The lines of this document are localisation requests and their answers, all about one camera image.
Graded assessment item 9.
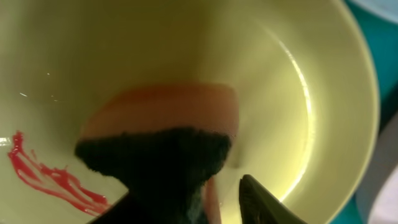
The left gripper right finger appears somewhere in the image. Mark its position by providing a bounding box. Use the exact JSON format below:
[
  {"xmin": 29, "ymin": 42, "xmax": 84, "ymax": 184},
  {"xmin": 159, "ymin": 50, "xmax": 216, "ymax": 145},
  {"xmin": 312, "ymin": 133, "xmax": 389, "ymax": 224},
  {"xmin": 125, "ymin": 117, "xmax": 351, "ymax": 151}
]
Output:
[{"xmin": 239, "ymin": 174, "xmax": 306, "ymax": 224}]

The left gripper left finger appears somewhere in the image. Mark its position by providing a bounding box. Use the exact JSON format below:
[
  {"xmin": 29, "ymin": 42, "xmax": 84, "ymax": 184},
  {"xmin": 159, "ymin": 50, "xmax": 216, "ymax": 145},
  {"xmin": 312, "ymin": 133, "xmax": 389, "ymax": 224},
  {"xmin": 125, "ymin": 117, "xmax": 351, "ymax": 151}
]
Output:
[{"xmin": 88, "ymin": 192, "xmax": 149, "ymax": 224}]

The green and pink sponge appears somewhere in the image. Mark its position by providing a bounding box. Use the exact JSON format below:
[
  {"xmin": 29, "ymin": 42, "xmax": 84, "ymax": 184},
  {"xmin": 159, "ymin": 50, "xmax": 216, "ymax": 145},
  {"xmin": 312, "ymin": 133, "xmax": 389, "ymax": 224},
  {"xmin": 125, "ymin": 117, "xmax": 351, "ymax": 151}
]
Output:
[{"xmin": 75, "ymin": 84, "xmax": 239, "ymax": 223}]

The yellow green plate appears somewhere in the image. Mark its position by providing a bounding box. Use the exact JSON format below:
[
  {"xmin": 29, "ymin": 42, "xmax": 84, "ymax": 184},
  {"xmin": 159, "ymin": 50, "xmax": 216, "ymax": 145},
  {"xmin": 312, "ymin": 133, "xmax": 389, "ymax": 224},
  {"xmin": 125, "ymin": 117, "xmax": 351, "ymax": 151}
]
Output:
[{"xmin": 1, "ymin": 1, "xmax": 380, "ymax": 223}]

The white plate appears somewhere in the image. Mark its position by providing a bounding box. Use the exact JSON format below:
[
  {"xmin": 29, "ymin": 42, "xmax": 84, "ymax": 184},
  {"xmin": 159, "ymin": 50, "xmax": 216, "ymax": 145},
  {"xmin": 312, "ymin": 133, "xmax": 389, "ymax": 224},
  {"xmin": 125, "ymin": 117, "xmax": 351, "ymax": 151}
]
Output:
[{"xmin": 356, "ymin": 115, "xmax": 397, "ymax": 224}]

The light blue plate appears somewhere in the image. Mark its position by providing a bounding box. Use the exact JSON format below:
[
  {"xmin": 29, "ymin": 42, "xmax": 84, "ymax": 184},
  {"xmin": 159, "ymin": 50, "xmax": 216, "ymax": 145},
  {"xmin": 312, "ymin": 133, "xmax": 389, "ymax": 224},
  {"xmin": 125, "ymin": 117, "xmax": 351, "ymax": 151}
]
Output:
[{"xmin": 355, "ymin": 0, "xmax": 397, "ymax": 24}]

